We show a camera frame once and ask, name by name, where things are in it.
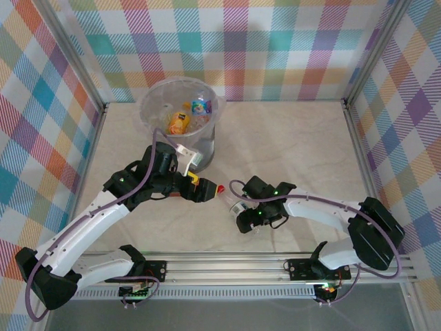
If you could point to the red cap red-white label bottle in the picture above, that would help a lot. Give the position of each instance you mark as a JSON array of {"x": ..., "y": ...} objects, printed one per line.
[{"x": 237, "y": 207}]

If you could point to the orange juice bottle orange cap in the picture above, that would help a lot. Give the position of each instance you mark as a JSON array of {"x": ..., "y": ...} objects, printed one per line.
[{"x": 179, "y": 124}]

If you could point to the blue cap blue label bottle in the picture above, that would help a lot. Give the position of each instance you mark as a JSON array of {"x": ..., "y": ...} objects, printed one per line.
[{"x": 199, "y": 105}]

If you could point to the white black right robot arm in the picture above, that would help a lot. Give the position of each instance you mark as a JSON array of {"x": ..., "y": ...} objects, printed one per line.
[{"x": 324, "y": 212}]

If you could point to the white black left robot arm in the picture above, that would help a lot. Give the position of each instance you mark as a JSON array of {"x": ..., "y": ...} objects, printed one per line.
[{"x": 86, "y": 224}]

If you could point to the translucent plastic bin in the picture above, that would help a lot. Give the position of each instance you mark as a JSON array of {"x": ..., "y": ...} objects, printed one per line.
[{"x": 206, "y": 148}]

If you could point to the right green circuit board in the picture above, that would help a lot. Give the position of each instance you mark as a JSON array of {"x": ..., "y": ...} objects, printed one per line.
[{"x": 327, "y": 289}]

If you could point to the green circuit board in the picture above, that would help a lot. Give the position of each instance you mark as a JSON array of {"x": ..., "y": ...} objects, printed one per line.
[
  {"x": 327, "y": 289},
  {"x": 136, "y": 293}
]

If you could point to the left green circuit board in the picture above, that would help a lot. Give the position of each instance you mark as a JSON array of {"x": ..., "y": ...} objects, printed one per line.
[{"x": 136, "y": 293}]

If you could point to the plaid fabric backdrop panel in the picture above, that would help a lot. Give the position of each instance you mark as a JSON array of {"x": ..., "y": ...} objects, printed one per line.
[
  {"x": 241, "y": 51},
  {"x": 413, "y": 138},
  {"x": 34, "y": 138}
]

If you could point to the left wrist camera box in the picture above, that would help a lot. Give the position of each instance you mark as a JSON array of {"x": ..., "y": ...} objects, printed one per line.
[{"x": 195, "y": 160}]

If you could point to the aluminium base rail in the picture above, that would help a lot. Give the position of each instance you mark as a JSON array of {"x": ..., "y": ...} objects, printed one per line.
[{"x": 224, "y": 269}]

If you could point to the aluminium side frame rail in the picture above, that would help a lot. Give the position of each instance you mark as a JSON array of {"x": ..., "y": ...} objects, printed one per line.
[
  {"x": 95, "y": 131},
  {"x": 356, "y": 138}
]

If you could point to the aluminium frame post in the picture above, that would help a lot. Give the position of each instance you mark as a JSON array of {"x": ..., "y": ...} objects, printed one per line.
[
  {"x": 78, "y": 62},
  {"x": 375, "y": 51}
]

